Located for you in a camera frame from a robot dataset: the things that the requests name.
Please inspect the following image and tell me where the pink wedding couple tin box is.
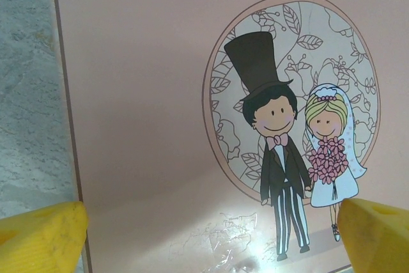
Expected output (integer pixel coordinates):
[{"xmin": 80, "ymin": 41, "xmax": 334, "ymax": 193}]
[{"xmin": 52, "ymin": 0, "xmax": 409, "ymax": 273}]

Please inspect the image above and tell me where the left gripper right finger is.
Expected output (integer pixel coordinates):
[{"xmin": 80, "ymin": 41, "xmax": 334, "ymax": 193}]
[{"xmin": 337, "ymin": 198, "xmax": 409, "ymax": 273}]

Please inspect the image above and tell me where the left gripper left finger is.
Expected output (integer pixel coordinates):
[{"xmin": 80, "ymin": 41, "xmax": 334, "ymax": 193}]
[{"xmin": 0, "ymin": 201, "xmax": 89, "ymax": 273}]

